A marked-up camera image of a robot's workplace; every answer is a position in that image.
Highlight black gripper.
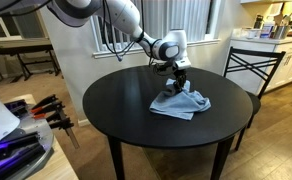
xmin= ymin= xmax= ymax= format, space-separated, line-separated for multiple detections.
xmin=171 ymin=67 xmax=188 ymax=93

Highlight blue towel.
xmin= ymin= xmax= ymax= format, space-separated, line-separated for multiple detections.
xmin=149 ymin=78 xmax=212 ymax=121

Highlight white window sill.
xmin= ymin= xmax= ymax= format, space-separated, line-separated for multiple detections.
xmin=92 ymin=38 xmax=221 ymax=60

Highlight black round table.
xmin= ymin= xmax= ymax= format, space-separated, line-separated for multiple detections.
xmin=82 ymin=64 xmax=254 ymax=180

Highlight white vertical window blinds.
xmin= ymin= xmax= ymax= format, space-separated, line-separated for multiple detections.
xmin=90 ymin=0 xmax=217 ymax=53

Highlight black metal chair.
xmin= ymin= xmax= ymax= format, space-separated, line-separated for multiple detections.
xmin=223 ymin=46 xmax=287 ymax=152

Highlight white cup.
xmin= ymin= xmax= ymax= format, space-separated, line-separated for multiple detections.
xmin=246 ymin=28 xmax=261 ymax=40

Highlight black bottle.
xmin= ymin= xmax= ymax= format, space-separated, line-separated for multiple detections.
xmin=254 ymin=14 xmax=264 ymax=30

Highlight white blue labelled container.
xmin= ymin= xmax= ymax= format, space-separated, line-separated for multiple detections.
xmin=259 ymin=22 xmax=274 ymax=39

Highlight white kitchen counter cabinet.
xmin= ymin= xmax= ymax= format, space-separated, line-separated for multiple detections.
xmin=230 ymin=35 xmax=292 ymax=93

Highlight metal canister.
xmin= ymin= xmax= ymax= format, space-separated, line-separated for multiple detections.
xmin=273 ymin=24 xmax=290 ymax=40

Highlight light wooden robot stand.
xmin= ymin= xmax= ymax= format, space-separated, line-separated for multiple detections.
xmin=2 ymin=93 xmax=80 ymax=180

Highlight black keyboard on stand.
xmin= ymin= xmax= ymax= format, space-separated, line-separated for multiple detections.
xmin=0 ymin=44 xmax=62 ymax=81

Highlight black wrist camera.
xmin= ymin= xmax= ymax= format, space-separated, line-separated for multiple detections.
xmin=153 ymin=62 xmax=175 ymax=77

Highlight round grey robot base plate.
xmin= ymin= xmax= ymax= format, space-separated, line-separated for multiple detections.
xmin=0 ymin=99 xmax=55 ymax=180

